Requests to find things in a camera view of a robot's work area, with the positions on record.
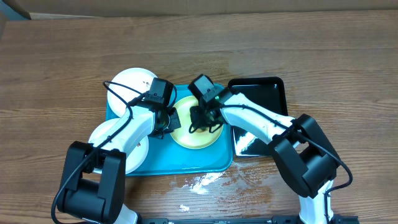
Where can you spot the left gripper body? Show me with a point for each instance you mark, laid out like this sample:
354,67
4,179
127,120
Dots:
172,121

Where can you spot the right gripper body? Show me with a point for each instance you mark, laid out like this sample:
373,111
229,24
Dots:
204,119

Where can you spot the yellow green rimmed plate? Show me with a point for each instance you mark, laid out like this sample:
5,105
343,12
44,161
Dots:
197,140

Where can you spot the white plate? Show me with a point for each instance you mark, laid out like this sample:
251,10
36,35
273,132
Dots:
128,84
138,154

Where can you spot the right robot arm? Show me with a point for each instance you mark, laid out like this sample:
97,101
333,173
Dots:
300,149

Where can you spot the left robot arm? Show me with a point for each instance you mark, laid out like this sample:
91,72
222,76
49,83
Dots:
93,179

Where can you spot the teal plastic tray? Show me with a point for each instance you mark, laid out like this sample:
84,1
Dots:
166,157

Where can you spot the black rectangular tray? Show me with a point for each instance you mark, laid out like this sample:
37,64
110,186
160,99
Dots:
267,92

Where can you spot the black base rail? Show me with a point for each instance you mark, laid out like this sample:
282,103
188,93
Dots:
283,219

